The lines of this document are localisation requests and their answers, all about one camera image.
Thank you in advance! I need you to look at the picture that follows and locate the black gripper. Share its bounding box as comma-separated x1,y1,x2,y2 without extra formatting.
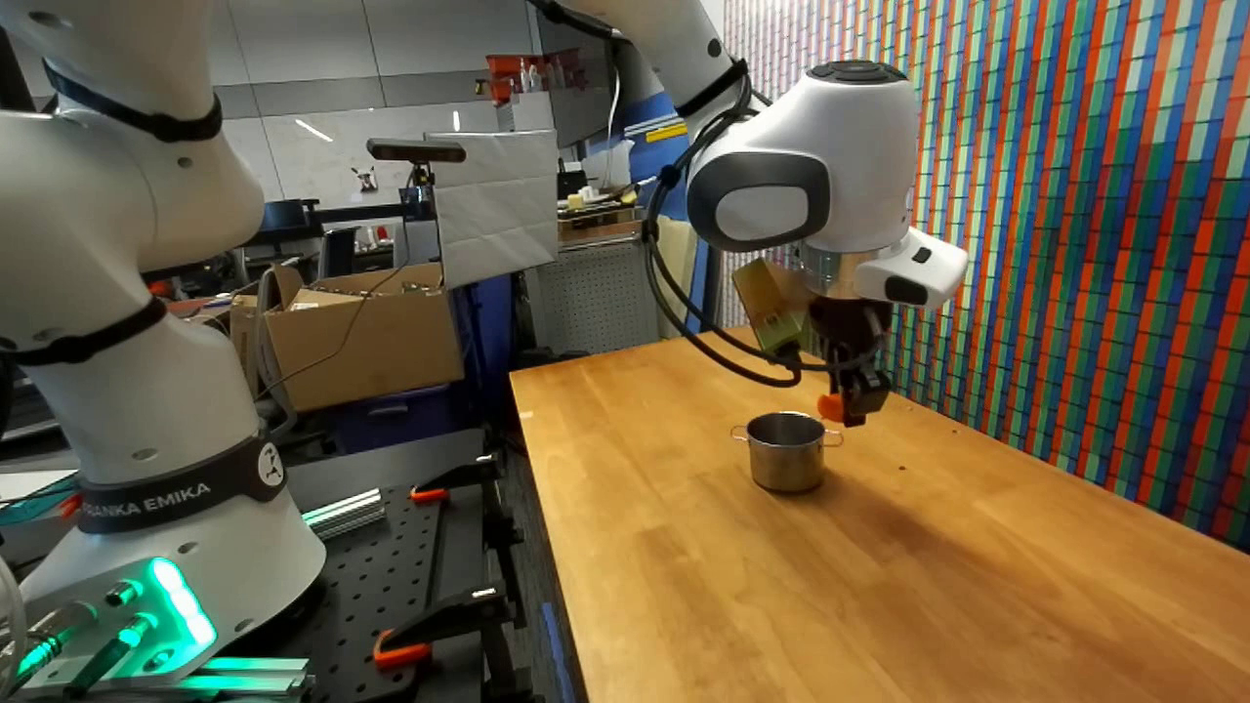
806,292,906,431

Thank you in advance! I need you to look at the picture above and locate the small steel pot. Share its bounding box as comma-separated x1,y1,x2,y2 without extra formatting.
734,410,840,501

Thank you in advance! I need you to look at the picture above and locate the blue foam board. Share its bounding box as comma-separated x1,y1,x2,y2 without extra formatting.
630,90,717,341

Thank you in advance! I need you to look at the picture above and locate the cluttered background workbench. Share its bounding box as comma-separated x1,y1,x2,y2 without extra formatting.
556,186,653,259

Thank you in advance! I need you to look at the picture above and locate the white flat board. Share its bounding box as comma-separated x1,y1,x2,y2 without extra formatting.
428,126,565,292

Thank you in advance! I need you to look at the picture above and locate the red object on shelf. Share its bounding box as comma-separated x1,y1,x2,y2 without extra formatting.
485,52,556,111

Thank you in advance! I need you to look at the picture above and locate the brown cardboard box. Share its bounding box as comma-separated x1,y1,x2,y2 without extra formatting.
226,262,467,418

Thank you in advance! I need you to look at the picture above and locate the black perforated breadboard plate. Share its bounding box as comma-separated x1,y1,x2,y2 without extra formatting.
247,433,531,703

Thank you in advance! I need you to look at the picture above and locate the short aluminium extrusion bar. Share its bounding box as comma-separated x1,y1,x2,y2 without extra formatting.
297,486,392,543

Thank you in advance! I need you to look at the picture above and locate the tan wrist camera box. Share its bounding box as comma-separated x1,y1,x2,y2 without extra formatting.
729,253,820,364

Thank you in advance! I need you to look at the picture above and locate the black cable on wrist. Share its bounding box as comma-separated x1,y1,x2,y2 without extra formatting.
639,115,836,389

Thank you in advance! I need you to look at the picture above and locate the orange-handled black clamp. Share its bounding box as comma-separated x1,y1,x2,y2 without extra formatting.
406,454,508,513
367,581,510,674

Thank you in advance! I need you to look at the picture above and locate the black stereo camera bar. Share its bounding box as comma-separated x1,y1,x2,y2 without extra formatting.
362,137,467,168

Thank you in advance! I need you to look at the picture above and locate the green-lit aluminium base rail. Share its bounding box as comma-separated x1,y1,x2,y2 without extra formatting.
165,651,316,703

